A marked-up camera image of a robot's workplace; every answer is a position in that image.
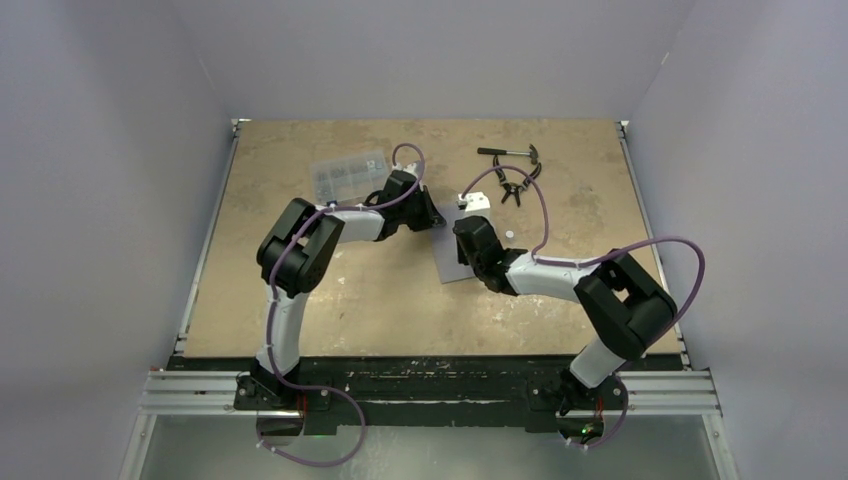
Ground black aluminium base frame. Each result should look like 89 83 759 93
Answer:
141 355 720 438

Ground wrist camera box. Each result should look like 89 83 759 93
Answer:
457 192 491 220
400 161 426 181

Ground black handled pliers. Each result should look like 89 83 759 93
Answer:
492 153 544 208

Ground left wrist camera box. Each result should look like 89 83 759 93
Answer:
400 161 426 181

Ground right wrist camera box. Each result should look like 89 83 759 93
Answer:
457 192 491 220

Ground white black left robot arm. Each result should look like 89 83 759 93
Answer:
250 170 446 409

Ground clear plastic screw box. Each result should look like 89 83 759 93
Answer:
310 150 390 204

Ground black handled hammer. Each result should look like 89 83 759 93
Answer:
476 144 539 165

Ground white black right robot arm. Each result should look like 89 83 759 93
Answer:
453 216 678 407

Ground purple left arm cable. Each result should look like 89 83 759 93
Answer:
263 142 426 470

